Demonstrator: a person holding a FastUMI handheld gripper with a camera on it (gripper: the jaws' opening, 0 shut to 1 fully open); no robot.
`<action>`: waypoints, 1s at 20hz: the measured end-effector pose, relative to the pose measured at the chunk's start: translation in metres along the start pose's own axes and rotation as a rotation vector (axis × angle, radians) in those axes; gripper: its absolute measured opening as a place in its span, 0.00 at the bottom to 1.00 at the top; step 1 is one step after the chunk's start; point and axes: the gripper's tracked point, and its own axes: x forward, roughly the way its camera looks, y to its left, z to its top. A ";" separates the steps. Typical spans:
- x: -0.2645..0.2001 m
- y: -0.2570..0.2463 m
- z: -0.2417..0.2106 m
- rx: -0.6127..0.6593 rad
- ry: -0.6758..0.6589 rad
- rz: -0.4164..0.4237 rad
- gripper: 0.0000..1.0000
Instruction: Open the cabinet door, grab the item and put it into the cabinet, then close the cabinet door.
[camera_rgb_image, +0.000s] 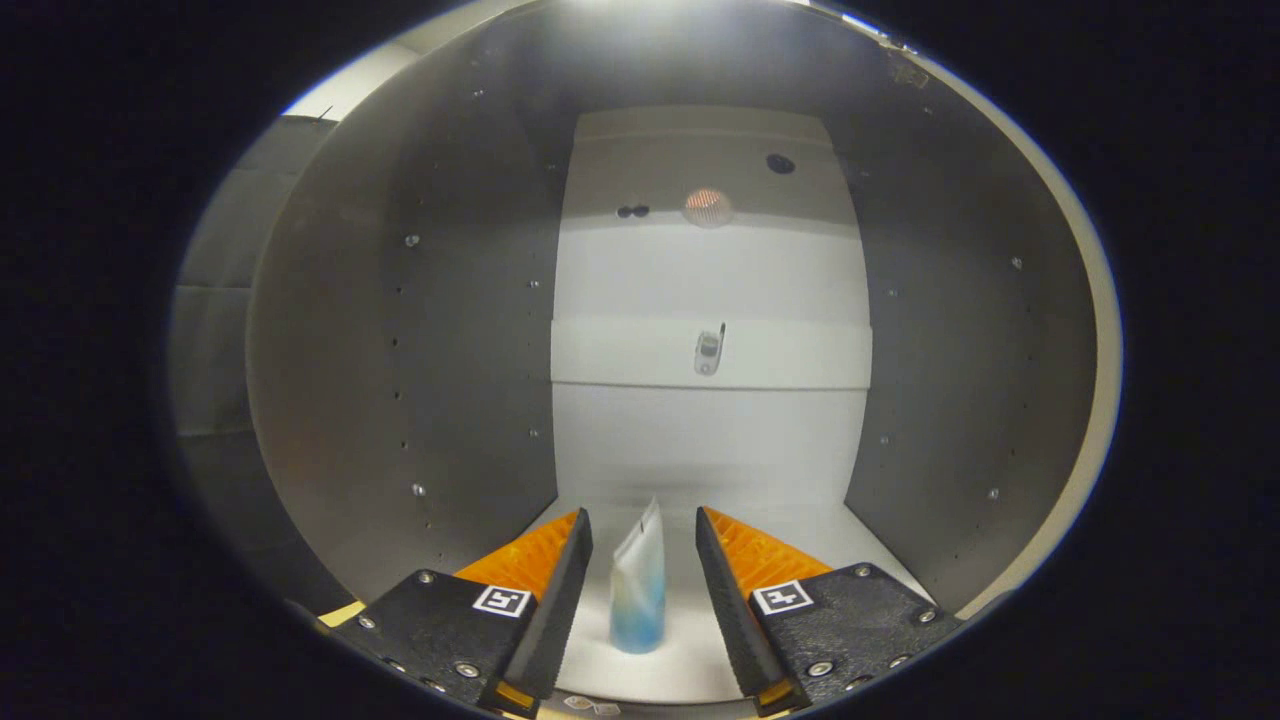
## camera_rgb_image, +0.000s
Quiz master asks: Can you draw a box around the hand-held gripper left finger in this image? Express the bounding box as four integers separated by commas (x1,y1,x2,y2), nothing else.
350,507,595,719

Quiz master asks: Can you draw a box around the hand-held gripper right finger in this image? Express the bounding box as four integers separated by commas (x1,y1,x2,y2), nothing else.
694,505,963,719

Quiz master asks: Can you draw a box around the blue and white tube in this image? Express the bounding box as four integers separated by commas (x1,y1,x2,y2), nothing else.
609,496,667,655

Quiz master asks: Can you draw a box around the white cabinet shelf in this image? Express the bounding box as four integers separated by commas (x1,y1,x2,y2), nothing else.
549,316,874,392

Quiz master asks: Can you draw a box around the dark grey cabinet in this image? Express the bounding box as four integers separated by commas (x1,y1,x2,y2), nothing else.
245,0,1123,706

